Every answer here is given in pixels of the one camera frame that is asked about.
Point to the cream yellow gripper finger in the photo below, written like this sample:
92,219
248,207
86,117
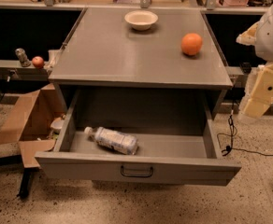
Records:
258,92

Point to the clear plastic water bottle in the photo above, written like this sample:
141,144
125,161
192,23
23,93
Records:
121,142

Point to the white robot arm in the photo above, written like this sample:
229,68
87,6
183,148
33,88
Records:
260,35

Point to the grey open top drawer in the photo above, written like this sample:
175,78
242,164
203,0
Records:
174,129

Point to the grey cabinet counter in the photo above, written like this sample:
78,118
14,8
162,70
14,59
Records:
105,50

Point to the black small device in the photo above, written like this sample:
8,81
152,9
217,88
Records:
245,68

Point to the grey side shelf right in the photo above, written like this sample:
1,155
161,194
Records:
238,78

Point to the grey side shelf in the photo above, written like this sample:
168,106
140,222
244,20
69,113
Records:
12,69
238,78

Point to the orange fruit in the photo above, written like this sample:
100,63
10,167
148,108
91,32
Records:
191,44

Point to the white ceramic bowl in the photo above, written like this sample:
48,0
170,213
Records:
141,20

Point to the white plastic bag in box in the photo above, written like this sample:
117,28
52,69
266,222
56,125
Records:
57,125

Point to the red apple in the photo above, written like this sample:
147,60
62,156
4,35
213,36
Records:
38,62

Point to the brown cardboard box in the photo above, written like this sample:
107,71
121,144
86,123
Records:
29,123

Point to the small grey figurine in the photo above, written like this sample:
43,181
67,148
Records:
23,59

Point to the grey side shelf left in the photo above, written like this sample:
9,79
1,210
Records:
12,69

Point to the black drawer handle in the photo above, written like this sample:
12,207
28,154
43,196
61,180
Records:
135,173

